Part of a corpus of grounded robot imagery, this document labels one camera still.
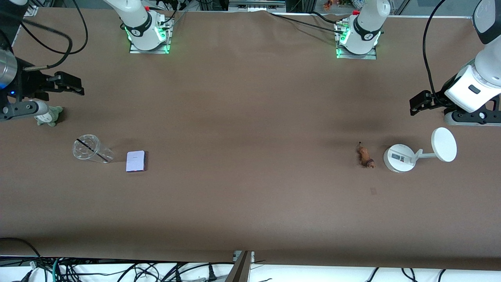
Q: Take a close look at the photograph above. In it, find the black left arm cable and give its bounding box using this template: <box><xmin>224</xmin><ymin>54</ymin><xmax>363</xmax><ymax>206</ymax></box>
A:
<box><xmin>423</xmin><ymin>0</ymin><xmax>447</xmax><ymax>101</ymax></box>

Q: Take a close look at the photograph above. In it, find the silver metal rail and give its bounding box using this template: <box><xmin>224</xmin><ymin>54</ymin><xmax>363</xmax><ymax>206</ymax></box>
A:
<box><xmin>229</xmin><ymin>0</ymin><xmax>287</xmax><ymax>12</ymax></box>

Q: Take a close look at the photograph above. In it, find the black looped floor cable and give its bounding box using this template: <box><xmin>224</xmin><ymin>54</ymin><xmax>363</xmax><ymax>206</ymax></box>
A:
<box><xmin>0</xmin><ymin>237</ymin><xmax>44</xmax><ymax>282</ymax></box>

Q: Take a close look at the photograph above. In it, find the white round phone stand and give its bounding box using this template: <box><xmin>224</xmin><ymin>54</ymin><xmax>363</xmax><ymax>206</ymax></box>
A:
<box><xmin>383</xmin><ymin>127</ymin><xmax>458</xmax><ymax>174</ymax></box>

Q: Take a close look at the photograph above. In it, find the brown table post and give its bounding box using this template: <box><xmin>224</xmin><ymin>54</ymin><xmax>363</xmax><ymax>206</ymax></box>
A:
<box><xmin>225</xmin><ymin>251</ymin><xmax>253</xmax><ymax>282</ymax></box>

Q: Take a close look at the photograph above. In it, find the black cable on table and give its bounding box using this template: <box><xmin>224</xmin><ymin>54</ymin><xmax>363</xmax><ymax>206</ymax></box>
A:
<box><xmin>268</xmin><ymin>11</ymin><xmax>346</xmax><ymax>34</ymax></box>

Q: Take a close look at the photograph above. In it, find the brown lion statue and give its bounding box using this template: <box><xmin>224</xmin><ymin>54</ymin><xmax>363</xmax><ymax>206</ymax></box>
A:
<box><xmin>355</xmin><ymin>141</ymin><xmax>377</xmax><ymax>169</ymax></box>

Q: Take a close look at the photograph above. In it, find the grey plush toy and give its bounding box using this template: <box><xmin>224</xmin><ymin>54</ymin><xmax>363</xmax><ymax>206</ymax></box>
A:
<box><xmin>37</xmin><ymin>105</ymin><xmax>63</xmax><ymax>127</ymax></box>

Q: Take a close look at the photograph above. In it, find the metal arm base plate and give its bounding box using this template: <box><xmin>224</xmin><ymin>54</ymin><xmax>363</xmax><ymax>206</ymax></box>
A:
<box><xmin>129</xmin><ymin>16</ymin><xmax>173</xmax><ymax>54</ymax></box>
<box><xmin>335</xmin><ymin>20</ymin><xmax>378</xmax><ymax>60</ymax></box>

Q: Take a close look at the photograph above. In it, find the clear plastic cup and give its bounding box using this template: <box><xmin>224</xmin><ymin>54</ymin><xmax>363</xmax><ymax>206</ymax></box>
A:
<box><xmin>72</xmin><ymin>134</ymin><xmax>115</xmax><ymax>164</ymax></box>

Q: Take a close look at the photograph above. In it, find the black straw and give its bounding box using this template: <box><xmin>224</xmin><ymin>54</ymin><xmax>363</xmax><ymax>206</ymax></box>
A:
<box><xmin>77</xmin><ymin>138</ymin><xmax>112</xmax><ymax>163</ymax></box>

